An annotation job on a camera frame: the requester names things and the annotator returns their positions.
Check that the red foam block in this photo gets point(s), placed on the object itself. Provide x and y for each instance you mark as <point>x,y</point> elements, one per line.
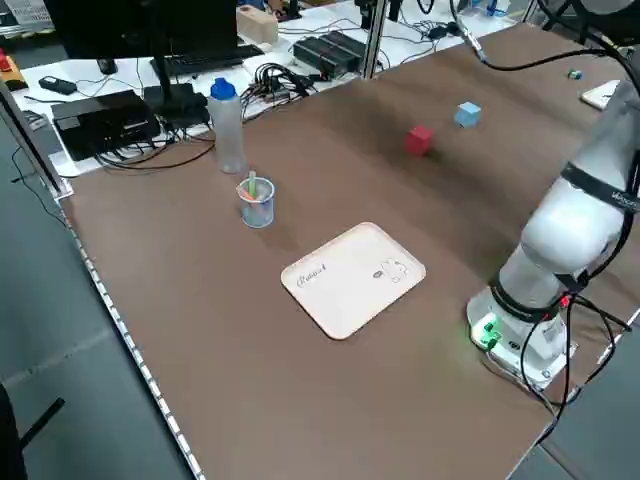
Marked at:
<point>419,141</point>

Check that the blue foam block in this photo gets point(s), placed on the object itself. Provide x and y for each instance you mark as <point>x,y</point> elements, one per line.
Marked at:
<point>467,115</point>

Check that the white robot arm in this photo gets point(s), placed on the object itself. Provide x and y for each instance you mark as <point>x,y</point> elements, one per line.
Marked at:
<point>565,220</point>

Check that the light wooden block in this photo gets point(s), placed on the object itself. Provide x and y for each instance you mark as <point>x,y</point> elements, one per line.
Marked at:
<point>257,25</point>

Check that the white tray with rabbit print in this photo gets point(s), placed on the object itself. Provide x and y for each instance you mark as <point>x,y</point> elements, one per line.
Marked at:
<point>350,280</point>

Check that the clear plastic pen cup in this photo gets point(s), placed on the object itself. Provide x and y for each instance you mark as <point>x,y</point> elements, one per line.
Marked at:
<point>257,212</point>

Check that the orange pen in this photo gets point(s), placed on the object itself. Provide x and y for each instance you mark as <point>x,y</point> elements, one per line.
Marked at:
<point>247,194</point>

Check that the green pen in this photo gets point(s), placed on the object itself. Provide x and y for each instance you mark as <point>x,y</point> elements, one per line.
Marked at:
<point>252,182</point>

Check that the clear bottle with blue cap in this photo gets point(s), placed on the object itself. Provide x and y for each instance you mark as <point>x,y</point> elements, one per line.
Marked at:
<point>227,130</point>

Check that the black plug bundle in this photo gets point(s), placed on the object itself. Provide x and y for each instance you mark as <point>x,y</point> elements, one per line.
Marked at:
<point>280,82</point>

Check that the black power supply unit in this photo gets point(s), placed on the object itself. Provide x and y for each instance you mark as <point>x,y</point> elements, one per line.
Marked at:
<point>330,52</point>

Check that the black monitor stand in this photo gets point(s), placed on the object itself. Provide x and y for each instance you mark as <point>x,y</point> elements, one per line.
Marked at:
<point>172,92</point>

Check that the black keyboard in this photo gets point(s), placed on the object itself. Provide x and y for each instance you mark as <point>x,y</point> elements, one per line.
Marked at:
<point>215,59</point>

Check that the black electronics box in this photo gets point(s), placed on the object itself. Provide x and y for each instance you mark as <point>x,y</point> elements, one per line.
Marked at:
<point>100,122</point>

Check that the black computer monitor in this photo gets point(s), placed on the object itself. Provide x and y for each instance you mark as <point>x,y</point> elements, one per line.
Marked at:
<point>140,25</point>

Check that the small multicoloured cube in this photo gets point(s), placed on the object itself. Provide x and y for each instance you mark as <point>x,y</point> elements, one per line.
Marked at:
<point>574,74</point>

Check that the small black handheld device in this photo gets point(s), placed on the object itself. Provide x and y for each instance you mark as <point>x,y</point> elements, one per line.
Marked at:
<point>57,85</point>

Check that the aluminium frame post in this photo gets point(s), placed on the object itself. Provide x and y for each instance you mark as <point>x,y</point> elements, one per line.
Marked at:
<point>374,40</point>

